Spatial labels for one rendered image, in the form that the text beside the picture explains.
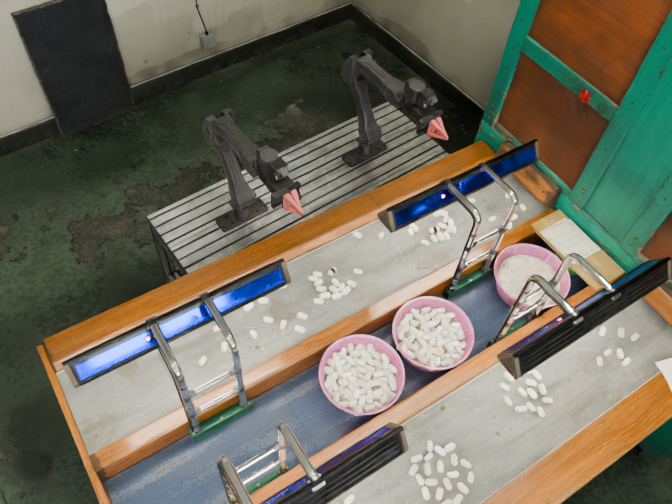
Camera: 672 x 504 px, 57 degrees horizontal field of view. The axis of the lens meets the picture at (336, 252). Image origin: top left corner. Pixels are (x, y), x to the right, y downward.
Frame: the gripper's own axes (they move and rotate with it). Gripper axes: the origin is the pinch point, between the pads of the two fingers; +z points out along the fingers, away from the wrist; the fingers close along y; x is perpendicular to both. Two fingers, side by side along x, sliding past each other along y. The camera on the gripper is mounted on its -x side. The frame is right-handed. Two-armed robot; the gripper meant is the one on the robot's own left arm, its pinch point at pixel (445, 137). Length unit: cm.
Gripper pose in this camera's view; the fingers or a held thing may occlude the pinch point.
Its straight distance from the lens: 218.1
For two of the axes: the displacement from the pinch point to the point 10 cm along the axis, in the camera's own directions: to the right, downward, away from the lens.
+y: 8.0, -4.6, 3.9
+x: -0.8, 5.6, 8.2
